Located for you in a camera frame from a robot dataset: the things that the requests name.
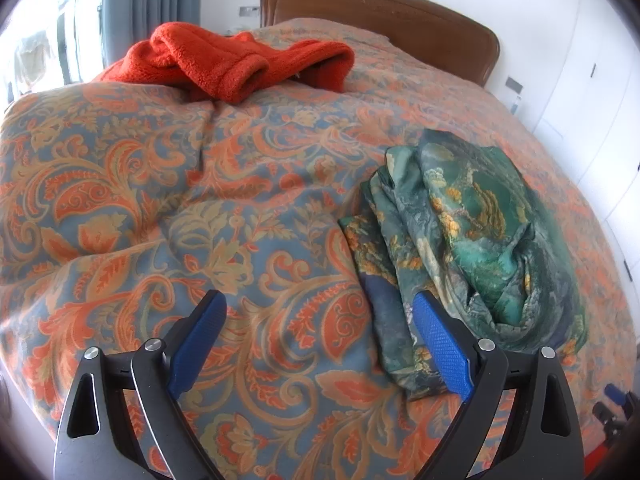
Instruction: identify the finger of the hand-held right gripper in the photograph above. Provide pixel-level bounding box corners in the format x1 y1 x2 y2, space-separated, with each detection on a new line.
592 383 640 436

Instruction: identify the white wardrobe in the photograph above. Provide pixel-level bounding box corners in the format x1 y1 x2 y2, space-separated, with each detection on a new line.
527 0 640 286

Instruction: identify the paisley bedspread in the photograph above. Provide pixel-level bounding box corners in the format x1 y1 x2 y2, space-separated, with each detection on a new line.
0 17 632 480

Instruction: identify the grey-blue curtain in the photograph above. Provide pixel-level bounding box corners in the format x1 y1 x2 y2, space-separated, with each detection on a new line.
101 0 205 70

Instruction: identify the brown wooden headboard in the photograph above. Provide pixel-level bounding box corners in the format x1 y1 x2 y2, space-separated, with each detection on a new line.
260 0 501 87

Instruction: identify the orange fleece garment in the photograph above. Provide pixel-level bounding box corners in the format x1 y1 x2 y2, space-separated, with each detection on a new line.
90 21 357 106

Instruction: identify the window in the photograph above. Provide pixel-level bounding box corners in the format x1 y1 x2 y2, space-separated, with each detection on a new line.
0 0 107 108

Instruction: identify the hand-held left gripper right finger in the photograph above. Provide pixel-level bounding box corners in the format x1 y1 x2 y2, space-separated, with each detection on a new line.
412 292 586 480

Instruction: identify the green printed silk garment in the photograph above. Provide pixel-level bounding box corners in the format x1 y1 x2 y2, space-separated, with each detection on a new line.
338 128 588 402

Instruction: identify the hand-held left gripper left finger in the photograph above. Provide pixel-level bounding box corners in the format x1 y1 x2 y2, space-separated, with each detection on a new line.
54 290 228 480

